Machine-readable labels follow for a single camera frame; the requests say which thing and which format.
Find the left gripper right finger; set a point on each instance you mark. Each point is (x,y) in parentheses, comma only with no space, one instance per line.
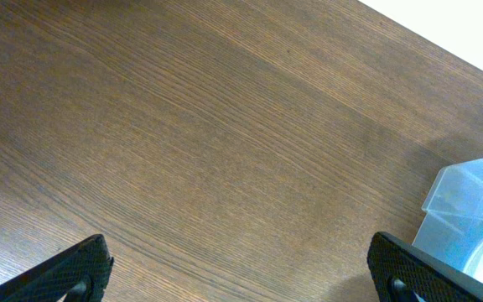
(401,272)

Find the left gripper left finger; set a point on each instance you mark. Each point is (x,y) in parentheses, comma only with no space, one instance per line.
(79,273)

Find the clear plastic storage bin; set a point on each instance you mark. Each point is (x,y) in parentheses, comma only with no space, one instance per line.
(452,229)

